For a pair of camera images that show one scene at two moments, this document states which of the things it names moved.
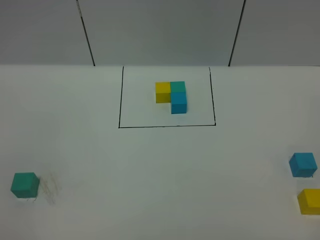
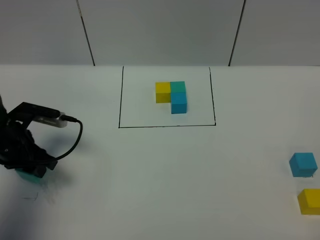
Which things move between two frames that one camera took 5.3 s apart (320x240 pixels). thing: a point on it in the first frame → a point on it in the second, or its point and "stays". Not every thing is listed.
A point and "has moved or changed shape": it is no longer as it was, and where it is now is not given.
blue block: [302, 164] stays
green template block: [177, 86] stays
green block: [25, 184] has moved or changed shape
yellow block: [309, 201] stays
